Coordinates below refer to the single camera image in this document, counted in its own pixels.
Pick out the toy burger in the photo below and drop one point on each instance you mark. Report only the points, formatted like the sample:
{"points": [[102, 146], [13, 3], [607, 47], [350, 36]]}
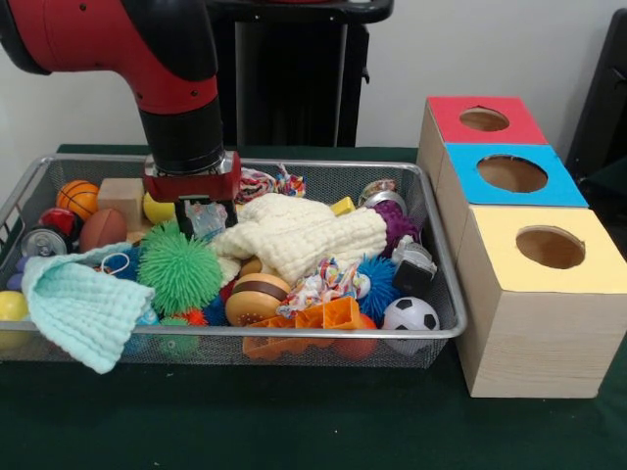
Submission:
{"points": [[257, 301]]}

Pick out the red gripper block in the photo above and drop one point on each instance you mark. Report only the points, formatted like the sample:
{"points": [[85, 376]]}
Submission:
{"points": [[191, 186]]}

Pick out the mint green cloth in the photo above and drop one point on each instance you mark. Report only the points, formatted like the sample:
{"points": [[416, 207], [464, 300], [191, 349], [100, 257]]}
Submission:
{"points": [[83, 313]]}

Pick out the dark green table cloth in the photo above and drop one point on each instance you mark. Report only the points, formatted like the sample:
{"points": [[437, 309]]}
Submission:
{"points": [[294, 421]]}

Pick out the cream yellow cloth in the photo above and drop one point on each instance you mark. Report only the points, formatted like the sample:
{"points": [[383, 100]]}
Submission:
{"points": [[294, 235]]}

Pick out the clear shallow bin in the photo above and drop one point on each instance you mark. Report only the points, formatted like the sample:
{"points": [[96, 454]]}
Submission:
{"points": [[323, 176]]}

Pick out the orange plastic toy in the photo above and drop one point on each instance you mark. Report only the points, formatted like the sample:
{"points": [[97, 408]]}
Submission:
{"points": [[313, 323]]}

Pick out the wooden box with three holes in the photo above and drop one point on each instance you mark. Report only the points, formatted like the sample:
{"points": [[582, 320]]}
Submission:
{"points": [[529, 343]]}

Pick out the pale wooden block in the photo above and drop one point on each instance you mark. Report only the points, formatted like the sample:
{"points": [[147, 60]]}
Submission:
{"points": [[120, 196]]}

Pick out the black and white soccer ball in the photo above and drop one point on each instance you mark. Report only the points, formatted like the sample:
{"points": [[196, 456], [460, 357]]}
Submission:
{"points": [[411, 315]]}

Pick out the yellow ball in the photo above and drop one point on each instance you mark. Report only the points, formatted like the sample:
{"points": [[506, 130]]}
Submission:
{"points": [[157, 211]]}

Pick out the black stand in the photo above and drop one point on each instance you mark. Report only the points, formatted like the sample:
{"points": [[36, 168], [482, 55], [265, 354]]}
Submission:
{"points": [[607, 117]]}

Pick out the small green spiky ball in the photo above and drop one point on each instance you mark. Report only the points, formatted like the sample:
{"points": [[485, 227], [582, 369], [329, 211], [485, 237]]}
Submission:
{"points": [[178, 274]]}

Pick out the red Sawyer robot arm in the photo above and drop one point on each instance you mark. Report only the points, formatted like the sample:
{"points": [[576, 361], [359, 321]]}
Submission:
{"points": [[167, 59]]}

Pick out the colourful dotted packet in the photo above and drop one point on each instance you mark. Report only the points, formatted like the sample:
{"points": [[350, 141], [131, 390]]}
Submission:
{"points": [[323, 284]]}

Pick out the small orange basketball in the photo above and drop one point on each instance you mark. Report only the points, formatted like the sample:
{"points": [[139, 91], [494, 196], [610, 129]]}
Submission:
{"points": [[78, 198]]}

